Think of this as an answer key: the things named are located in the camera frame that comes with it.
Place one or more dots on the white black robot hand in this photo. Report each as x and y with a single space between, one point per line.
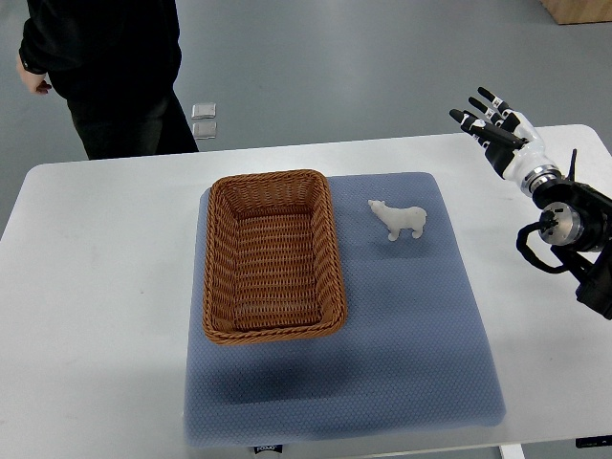
511 144

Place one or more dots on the white toy polar bear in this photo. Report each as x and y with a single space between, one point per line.
398 219

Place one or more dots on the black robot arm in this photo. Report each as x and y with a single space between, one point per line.
575 221

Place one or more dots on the brown wicker basket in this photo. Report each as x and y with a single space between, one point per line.
272 265

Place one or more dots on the wooden box corner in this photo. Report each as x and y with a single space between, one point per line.
576 12

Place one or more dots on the blue grey foam mat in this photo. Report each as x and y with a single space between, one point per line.
412 354

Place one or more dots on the black table control panel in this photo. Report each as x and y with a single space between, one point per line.
594 441

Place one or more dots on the upper silver floor plate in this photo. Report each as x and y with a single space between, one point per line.
203 111

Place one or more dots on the black table label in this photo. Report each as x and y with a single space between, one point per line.
268 448

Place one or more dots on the person in black clothes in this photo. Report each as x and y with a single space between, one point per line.
115 63

